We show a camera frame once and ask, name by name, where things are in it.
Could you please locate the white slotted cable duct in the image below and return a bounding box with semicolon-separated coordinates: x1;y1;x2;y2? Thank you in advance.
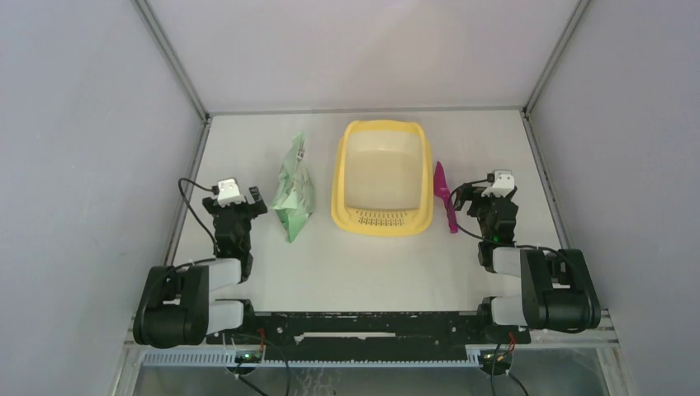
140;349;482;368

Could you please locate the black camera cable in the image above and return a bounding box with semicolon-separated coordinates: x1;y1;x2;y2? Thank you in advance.
177;177;226;258
445;177;581;280

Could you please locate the pink plastic litter scoop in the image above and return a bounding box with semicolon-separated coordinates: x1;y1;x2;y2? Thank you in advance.
433;161;459;233

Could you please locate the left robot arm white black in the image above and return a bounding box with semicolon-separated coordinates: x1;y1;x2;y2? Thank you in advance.
132;186;267;349

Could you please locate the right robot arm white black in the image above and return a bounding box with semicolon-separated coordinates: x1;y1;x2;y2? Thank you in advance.
449;183;601;343

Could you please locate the green cat litter bag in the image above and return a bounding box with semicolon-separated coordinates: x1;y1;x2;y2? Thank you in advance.
270;133;315;243

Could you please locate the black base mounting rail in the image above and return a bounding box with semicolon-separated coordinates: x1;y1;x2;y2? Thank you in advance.
205;311;532;362

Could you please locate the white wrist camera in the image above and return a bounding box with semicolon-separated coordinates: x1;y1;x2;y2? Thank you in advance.
216;178;246;207
481;169;517;198

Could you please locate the right black camera cable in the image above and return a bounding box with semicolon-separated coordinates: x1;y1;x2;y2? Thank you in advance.
445;177;581;280

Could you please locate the left black camera cable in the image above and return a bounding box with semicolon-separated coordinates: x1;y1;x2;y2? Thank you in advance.
177;177;226;258

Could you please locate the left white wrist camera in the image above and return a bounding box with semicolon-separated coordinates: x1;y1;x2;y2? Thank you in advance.
216;178;246;207

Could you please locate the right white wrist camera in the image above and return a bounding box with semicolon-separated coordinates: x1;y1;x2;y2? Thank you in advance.
481;169;517;198

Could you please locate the yellow plastic litter box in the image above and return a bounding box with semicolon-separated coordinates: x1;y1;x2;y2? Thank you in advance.
330;120;434;237

